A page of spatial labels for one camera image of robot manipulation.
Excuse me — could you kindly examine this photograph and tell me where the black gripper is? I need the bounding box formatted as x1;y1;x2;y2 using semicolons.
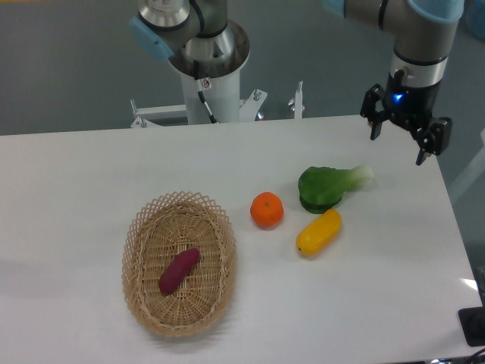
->
360;75;452;165

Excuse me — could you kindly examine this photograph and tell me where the purple sweet potato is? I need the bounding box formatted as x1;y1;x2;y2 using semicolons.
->
158;248;200;295

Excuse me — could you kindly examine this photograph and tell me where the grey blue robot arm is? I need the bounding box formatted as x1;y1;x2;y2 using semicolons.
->
130;1;464;164

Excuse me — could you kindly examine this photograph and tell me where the oval wicker basket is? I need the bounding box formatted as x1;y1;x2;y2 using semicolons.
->
122;192;236;337

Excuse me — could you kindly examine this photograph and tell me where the green bok choy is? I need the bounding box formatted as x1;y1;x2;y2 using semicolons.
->
297;165;374;214

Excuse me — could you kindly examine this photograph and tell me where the yellow squash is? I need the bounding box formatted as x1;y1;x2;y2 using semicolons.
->
296;209;343;256

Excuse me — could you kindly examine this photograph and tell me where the blue object top right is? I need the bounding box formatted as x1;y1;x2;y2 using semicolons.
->
465;0;485;41

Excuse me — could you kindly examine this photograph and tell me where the orange tangerine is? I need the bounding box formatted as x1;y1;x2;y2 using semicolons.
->
250;192;284;228

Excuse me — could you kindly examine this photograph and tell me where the black device at table edge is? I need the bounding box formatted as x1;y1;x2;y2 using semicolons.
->
458;306;484;347

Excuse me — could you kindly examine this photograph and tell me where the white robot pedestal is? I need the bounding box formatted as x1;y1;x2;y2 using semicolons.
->
170;20;250;115

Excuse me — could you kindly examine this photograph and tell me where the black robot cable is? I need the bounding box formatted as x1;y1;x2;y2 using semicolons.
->
192;60;219;124

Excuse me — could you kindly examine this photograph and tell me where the white metal base bracket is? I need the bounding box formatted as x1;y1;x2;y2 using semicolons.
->
129;80;306;129

